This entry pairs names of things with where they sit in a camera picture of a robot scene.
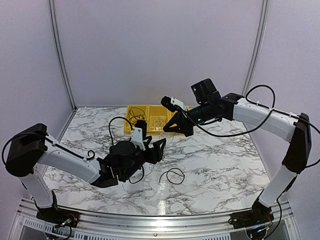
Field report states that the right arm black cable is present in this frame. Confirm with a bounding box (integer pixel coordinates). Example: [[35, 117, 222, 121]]
[[179, 84, 320, 168]]

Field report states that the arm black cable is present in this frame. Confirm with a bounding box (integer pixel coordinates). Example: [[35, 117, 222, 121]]
[[1, 116, 146, 185], [179, 84, 320, 168]]

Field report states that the left aluminium corner post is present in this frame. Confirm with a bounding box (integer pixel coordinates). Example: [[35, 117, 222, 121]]
[[47, 0, 77, 112]]

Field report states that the aluminium corner post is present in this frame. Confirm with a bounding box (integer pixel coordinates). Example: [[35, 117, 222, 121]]
[[47, 0, 77, 112], [241, 0, 270, 96]]

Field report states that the middle yellow bin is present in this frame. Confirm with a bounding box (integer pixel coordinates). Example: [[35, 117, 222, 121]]
[[147, 105, 170, 134]]

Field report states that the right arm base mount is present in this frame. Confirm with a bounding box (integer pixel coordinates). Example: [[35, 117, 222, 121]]
[[228, 209, 274, 229]]

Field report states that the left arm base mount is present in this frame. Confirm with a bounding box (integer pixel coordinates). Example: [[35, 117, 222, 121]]
[[36, 209, 80, 228]]

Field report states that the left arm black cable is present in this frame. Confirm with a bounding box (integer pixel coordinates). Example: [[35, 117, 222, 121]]
[[1, 116, 146, 185]]

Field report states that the right yellow bin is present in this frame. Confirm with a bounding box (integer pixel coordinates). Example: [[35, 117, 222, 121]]
[[169, 111, 187, 120]]

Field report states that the black wire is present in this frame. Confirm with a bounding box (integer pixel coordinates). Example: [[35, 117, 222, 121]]
[[128, 113, 148, 126], [128, 106, 148, 123]]

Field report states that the red wire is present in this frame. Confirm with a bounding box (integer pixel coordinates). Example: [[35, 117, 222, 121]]
[[159, 168, 186, 185]]

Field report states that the aluminium front frame rail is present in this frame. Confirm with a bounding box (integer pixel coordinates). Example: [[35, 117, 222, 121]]
[[9, 197, 301, 240]]

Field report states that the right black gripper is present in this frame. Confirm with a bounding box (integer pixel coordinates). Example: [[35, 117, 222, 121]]
[[163, 101, 214, 137]]

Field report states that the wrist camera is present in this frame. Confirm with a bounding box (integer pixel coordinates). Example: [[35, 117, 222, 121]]
[[130, 120, 147, 151], [160, 96, 189, 113]]

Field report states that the yellow bin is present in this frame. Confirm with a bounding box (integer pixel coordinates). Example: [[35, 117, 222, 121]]
[[169, 111, 187, 120], [147, 105, 170, 134], [125, 105, 149, 127]]

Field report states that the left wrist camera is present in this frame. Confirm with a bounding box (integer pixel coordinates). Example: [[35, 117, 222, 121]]
[[130, 120, 147, 151]]

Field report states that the right aluminium corner post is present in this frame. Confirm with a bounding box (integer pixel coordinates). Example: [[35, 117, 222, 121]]
[[241, 0, 270, 96]]

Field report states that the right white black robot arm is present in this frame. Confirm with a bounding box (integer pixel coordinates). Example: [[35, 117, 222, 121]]
[[161, 78, 312, 229]]

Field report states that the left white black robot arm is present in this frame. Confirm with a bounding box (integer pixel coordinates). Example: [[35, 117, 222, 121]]
[[1, 123, 167, 225]]

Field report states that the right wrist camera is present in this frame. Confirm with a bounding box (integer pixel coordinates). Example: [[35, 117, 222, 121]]
[[160, 96, 189, 113]]

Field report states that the left yellow bin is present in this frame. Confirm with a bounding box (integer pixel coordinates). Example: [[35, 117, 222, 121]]
[[125, 105, 149, 127]]

